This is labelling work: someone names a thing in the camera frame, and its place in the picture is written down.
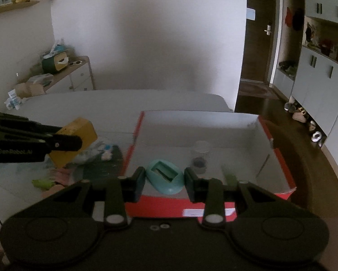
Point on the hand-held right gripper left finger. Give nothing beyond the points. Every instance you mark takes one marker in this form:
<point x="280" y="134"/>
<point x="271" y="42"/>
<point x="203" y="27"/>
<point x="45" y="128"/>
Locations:
<point x="139" y="185"/>

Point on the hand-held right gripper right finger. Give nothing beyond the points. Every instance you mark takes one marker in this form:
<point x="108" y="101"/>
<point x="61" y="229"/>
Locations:
<point x="190" y="185"/>

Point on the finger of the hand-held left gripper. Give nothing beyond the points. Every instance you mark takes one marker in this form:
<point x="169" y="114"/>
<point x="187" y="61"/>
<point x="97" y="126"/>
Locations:
<point x="30" y="124"/>
<point x="70" y="143"/>

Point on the yellow wooden block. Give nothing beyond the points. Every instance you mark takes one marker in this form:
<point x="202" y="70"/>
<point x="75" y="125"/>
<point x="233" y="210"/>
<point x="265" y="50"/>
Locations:
<point x="81" y="135"/>

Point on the teal oval dish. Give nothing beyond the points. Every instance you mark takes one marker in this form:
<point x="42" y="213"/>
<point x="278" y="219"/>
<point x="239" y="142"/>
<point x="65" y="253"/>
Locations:
<point x="164" y="177"/>

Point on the red cardboard box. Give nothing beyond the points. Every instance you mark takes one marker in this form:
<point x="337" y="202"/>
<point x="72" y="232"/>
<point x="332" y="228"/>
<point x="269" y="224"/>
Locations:
<point x="202" y="135"/>

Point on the white blue packet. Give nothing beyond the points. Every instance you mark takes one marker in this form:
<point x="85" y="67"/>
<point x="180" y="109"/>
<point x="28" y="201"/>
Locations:
<point x="15" y="100"/>

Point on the brown cardboard box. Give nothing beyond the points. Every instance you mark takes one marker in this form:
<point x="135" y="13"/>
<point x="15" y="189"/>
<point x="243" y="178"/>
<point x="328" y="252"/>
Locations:
<point x="30" y="89"/>

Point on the dark round printed mat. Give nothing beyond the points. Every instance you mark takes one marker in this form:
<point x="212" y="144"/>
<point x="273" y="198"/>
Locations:
<point x="101" y="168"/>

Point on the green toy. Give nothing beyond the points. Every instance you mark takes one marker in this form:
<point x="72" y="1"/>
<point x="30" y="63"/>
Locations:
<point x="43" y="183"/>

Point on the clear plastic bag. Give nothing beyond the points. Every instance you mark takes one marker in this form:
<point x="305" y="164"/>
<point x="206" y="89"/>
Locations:
<point x="40" y="78"/>

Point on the pink pig toy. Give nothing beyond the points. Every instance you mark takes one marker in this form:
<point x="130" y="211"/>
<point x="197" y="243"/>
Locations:
<point x="54" y="189"/>

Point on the green tissue box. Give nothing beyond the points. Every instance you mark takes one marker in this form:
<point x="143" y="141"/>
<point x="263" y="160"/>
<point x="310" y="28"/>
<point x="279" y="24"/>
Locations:
<point x="54" y="63"/>

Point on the white wooden dresser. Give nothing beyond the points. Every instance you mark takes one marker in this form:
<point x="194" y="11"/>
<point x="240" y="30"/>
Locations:
<point x="78" y="77"/>

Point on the white sunglasses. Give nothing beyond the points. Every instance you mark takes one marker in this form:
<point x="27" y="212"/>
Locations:
<point x="75" y="63"/>

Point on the dark door mat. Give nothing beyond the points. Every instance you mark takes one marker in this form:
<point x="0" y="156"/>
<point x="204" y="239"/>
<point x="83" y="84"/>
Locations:
<point x="256" y="90"/>

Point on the grey shoe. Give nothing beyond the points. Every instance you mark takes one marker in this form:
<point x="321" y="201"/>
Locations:
<point x="289" y="107"/>

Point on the beige shoe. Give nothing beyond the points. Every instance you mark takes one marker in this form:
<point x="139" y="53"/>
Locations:
<point x="300" y="116"/>

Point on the black white shoe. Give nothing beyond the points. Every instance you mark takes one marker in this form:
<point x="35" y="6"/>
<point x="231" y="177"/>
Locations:
<point x="317" y="137"/>

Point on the dark wooden door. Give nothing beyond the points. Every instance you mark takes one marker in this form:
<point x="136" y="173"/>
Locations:
<point x="259" y="34"/>

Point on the red hanging hat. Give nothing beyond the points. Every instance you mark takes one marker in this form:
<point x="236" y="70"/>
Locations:
<point x="288" y="18"/>

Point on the wooden wall shelf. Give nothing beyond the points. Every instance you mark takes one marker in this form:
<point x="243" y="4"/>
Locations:
<point x="13" y="7"/>

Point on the grey wall cabinet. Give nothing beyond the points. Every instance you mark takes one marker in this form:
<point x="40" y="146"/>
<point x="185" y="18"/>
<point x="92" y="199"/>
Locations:
<point x="321" y="76"/>

